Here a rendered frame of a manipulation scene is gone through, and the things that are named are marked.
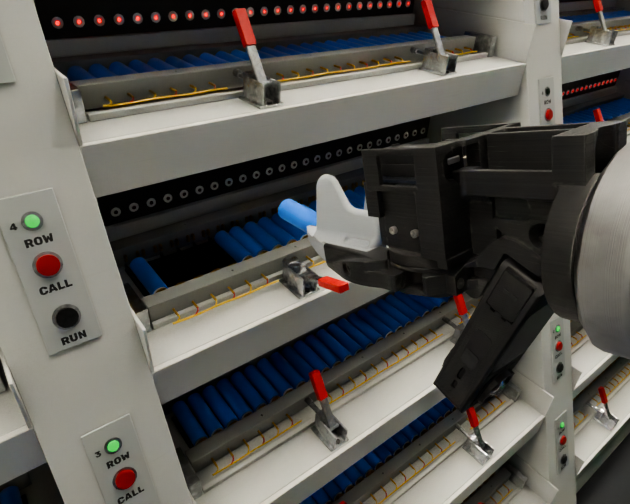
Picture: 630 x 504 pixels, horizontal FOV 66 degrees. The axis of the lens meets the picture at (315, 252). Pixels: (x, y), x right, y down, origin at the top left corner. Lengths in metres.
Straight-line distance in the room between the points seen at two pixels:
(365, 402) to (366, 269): 0.41
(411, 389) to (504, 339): 0.43
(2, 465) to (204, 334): 0.18
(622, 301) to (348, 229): 0.17
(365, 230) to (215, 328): 0.23
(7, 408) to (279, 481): 0.29
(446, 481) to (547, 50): 0.67
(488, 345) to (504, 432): 0.66
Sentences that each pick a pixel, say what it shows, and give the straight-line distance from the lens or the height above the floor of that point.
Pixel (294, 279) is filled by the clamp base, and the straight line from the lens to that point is 0.52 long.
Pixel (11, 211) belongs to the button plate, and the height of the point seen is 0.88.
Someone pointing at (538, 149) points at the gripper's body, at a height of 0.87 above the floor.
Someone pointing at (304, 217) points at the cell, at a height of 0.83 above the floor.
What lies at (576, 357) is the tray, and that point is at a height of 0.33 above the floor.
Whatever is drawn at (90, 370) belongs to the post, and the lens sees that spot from 0.44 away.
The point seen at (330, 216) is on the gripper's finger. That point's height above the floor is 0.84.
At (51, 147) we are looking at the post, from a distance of 0.41.
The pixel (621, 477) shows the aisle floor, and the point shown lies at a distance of 1.38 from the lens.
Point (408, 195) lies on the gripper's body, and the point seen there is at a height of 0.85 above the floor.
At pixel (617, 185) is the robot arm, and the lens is 0.20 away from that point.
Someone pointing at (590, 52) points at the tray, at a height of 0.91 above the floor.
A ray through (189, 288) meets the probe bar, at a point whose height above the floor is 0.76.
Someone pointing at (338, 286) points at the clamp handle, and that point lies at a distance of 0.46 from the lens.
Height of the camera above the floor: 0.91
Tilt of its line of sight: 16 degrees down
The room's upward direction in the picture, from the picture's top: 11 degrees counter-clockwise
